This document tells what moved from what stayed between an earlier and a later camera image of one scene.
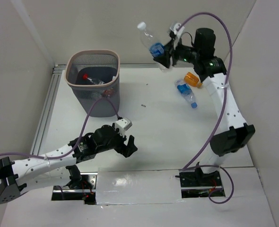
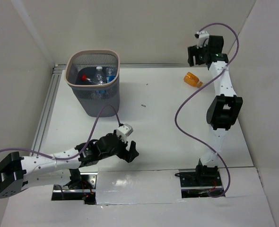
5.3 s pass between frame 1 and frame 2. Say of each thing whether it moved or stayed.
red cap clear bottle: stayed
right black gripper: moved
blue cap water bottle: moved
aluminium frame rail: stayed
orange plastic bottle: stayed
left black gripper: moved
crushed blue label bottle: moved
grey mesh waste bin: stayed
